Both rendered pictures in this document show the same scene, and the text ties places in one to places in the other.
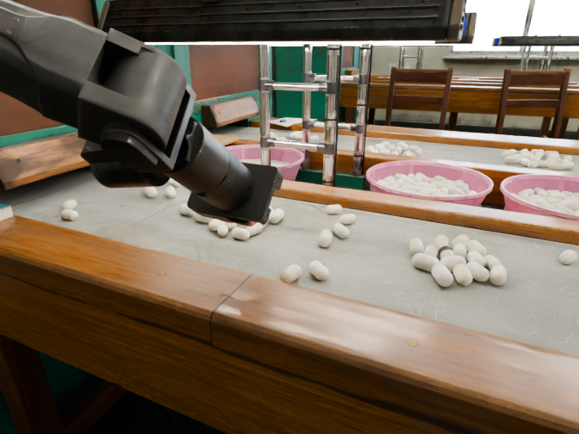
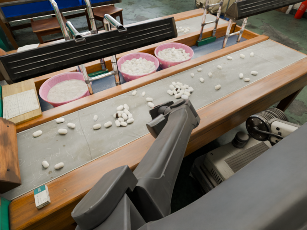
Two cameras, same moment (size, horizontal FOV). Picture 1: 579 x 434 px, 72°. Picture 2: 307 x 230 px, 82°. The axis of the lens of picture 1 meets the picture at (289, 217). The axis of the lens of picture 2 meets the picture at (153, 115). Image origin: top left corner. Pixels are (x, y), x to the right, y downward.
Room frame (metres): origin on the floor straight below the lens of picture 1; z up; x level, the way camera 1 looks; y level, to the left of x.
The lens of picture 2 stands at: (0.21, 0.46, 1.37)
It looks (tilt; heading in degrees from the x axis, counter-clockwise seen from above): 48 degrees down; 304
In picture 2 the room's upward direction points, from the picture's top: straight up
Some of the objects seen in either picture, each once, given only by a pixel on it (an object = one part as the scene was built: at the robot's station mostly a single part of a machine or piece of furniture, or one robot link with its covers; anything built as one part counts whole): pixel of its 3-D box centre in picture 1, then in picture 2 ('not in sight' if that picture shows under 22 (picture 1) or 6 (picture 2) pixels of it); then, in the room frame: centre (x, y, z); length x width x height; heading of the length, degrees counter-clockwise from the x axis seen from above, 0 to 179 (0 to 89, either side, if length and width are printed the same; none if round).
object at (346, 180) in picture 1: (342, 100); (80, 40); (1.14, -0.15, 0.90); 0.20 x 0.19 x 0.45; 65
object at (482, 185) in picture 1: (424, 195); (138, 69); (0.85, -0.31, 0.72); 0.27 x 0.27 x 0.10
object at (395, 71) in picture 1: (408, 137); (49, 23); (2.76, -0.83, 0.45); 0.44 x 0.43 x 0.91; 64
